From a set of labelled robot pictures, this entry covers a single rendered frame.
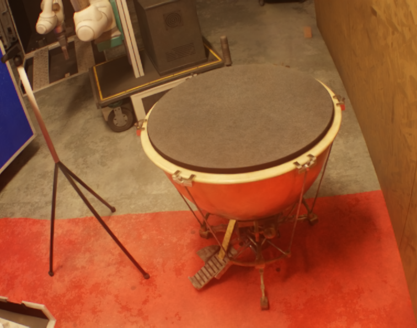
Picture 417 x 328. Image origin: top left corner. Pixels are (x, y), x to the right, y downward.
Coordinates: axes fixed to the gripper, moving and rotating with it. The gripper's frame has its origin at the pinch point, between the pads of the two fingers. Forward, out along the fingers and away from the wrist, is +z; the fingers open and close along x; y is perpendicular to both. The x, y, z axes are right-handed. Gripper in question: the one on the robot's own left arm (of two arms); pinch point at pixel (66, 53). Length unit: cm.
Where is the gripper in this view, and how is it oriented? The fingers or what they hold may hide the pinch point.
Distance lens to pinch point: 297.0
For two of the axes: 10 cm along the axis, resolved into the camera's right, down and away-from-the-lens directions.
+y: -9.3, 3.3, -1.7
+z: 1.6, 7.8, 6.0
